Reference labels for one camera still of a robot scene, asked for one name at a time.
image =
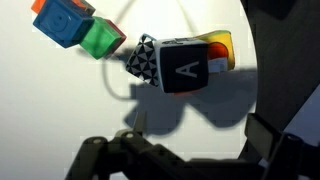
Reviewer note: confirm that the soft cube with letter A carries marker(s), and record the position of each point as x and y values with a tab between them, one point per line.
183	66

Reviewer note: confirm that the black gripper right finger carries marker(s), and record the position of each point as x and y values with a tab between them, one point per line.
290	160

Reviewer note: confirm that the soft cube with red circle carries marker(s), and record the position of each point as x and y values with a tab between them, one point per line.
221	50

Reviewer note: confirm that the orange wooden block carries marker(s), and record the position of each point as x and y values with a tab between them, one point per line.
37	5

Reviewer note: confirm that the soft cube with triangle pattern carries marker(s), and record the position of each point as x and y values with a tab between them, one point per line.
143	61

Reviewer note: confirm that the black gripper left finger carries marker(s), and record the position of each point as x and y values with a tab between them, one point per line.
126	153

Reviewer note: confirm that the green wooden block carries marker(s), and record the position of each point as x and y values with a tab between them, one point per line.
98	38

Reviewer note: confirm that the gray wooden block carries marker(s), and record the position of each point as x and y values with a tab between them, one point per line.
87	6

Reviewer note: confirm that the red wooden block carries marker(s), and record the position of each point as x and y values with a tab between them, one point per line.
120	33

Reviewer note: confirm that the blue wooden block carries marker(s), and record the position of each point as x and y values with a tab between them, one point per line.
61	21

